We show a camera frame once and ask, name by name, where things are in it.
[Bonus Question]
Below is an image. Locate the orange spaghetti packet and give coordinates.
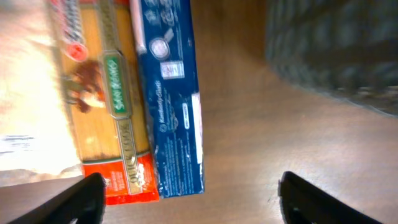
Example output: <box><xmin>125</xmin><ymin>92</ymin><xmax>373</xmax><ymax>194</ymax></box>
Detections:
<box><xmin>47</xmin><ymin>0</ymin><xmax>159</xmax><ymax>205</ymax></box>

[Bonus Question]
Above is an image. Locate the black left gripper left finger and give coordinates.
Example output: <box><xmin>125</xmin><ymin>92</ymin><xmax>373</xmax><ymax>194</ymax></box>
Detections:
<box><xmin>10</xmin><ymin>172</ymin><xmax>105</xmax><ymax>224</ymax></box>

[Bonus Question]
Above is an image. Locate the blue tissue box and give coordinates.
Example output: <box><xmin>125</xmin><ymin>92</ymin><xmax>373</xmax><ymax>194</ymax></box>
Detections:
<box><xmin>130</xmin><ymin>0</ymin><xmax>205</xmax><ymax>198</ymax></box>

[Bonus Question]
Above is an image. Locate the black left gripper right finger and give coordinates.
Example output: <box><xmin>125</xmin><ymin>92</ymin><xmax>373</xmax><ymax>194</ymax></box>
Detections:
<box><xmin>278</xmin><ymin>171</ymin><xmax>381</xmax><ymax>224</ymax></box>

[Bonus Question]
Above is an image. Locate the grey plastic laundry basket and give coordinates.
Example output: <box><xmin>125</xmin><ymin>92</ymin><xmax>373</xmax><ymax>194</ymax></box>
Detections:
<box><xmin>265</xmin><ymin>0</ymin><xmax>397</xmax><ymax>117</ymax></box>

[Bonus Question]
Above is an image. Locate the beige grain bag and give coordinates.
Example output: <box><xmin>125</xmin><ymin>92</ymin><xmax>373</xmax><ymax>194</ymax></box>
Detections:
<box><xmin>1</xmin><ymin>0</ymin><xmax>82</xmax><ymax>187</ymax></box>

